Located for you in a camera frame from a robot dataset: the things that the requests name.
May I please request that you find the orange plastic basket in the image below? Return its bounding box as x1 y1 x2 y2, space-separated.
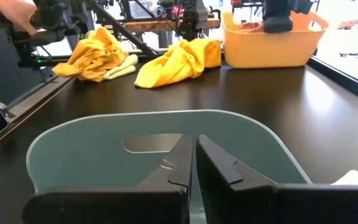
221 11 329 68

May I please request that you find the black frame strut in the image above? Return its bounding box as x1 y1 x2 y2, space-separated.
88 0 161 57

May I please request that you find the black background equipment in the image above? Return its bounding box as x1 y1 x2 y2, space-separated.
11 0 88 68

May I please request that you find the blue plastic basket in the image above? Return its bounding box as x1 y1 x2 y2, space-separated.
25 109 313 224

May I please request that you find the pale green towel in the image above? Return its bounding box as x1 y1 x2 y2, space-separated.
103 54 139 81

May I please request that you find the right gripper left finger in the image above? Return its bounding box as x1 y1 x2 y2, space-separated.
22 134 194 224

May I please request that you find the background wooden table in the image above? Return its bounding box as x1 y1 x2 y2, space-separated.
124 17 221 32

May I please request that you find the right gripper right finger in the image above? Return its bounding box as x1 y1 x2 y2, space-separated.
196 134 358 224

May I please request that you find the pale yellow towel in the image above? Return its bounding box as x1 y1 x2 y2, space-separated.
331 170 358 186

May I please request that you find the lime green towel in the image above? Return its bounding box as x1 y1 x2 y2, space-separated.
134 38 222 89

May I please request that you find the person's hand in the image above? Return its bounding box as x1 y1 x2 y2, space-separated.
0 0 39 35

